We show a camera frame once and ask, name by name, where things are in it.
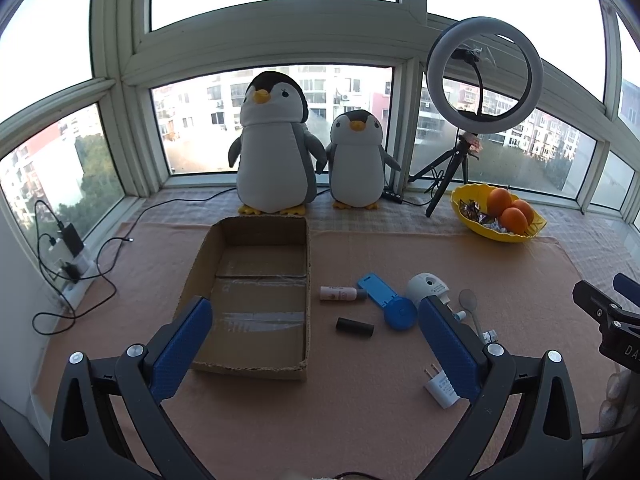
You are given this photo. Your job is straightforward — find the white usb wall charger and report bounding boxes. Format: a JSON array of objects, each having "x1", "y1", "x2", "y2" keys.
[{"x1": 423, "y1": 365, "x2": 460, "y2": 410}]

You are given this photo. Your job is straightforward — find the grey plastic spoon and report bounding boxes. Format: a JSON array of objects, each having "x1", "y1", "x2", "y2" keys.
[{"x1": 458, "y1": 288, "x2": 485, "y2": 341}]

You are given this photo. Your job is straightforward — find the white round plug device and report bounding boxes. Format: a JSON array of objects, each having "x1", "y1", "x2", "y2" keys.
[{"x1": 405, "y1": 273, "x2": 450, "y2": 307}]

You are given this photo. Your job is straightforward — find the blue round tape measure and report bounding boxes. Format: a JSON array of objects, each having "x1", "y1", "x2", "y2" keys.
[{"x1": 383, "y1": 296, "x2": 418, "y2": 332}]

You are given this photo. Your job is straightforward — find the black cylinder tube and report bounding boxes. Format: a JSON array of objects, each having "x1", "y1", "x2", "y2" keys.
[{"x1": 335, "y1": 318, "x2": 374, "y2": 338}]

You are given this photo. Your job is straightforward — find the cardboard box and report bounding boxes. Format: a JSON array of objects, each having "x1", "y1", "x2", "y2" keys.
[{"x1": 175, "y1": 216, "x2": 310, "y2": 382}]

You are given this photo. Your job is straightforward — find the pink white cosmetic bottle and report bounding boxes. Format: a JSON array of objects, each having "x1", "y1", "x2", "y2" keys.
[{"x1": 319, "y1": 286, "x2": 368, "y2": 301}]

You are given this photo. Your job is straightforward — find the patterned white lighter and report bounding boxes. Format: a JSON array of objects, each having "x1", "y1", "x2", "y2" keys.
[{"x1": 454, "y1": 310, "x2": 498, "y2": 344}]

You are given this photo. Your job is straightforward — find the person hand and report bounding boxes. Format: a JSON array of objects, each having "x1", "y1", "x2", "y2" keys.
[{"x1": 582, "y1": 368, "x2": 639, "y2": 468}]

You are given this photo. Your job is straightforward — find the checkered beige cloth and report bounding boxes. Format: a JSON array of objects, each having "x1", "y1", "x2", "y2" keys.
[{"x1": 128, "y1": 188, "x2": 639, "y2": 297}]

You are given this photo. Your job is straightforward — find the orange fruit front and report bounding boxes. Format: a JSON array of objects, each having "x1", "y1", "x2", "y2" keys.
[{"x1": 499, "y1": 207, "x2": 529, "y2": 235}]

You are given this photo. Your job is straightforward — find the orange fruit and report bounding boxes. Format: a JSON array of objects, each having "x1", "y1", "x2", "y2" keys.
[
  {"x1": 512, "y1": 200, "x2": 535, "y2": 224},
  {"x1": 486, "y1": 188, "x2": 513, "y2": 218},
  {"x1": 499, "y1": 207, "x2": 529, "y2": 235}
]

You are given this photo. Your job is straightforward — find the orange fruit right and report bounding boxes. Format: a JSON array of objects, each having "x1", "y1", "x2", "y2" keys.
[{"x1": 512, "y1": 200, "x2": 535, "y2": 224}]

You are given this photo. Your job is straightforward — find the orange fruit back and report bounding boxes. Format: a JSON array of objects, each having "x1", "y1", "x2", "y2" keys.
[{"x1": 486, "y1": 188, "x2": 513, "y2": 218}]

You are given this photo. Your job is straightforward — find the wrapped candies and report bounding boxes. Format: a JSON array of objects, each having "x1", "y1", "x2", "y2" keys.
[{"x1": 459, "y1": 200, "x2": 508, "y2": 233}]

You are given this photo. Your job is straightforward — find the white power strip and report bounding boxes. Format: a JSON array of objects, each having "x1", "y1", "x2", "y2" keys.
[{"x1": 46, "y1": 238, "x2": 96, "y2": 309}]

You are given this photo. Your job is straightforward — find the yellow fruit bowl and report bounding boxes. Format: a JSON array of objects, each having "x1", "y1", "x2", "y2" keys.
[{"x1": 450, "y1": 183, "x2": 547, "y2": 243}]

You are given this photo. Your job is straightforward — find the black plug adapter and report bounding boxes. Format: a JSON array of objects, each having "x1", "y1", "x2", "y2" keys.
[{"x1": 60, "y1": 260, "x2": 82, "y2": 283}]

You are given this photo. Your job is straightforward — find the pink blanket mat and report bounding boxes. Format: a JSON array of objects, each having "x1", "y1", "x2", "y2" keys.
[{"x1": 35, "y1": 223, "x2": 614, "y2": 479}]

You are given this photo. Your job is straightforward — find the black tripod stand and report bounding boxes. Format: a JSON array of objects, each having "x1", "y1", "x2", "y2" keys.
[{"x1": 408, "y1": 132, "x2": 480, "y2": 218}]

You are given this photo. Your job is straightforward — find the small grey penguin plush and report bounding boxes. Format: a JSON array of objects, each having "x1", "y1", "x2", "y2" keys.
[{"x1": 326, "y1": 110, "x2": 401, "y2": 209}]

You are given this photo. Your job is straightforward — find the black phone holder clamp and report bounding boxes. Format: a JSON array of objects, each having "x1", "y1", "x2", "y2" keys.
[{"x1": 450, "y1": 47, "x2": 482, "y2": 66}]

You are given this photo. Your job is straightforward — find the large grey penguin plush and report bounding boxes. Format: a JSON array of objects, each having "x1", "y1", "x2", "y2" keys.
[{"x1": 228, "y1": 70, "x2": 328, "y2": 216}]

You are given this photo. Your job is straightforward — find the white ring light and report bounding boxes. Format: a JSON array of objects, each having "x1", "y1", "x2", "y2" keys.
[{"x1": 425, "y1": 16, "x2": 544, "y2": 134}]

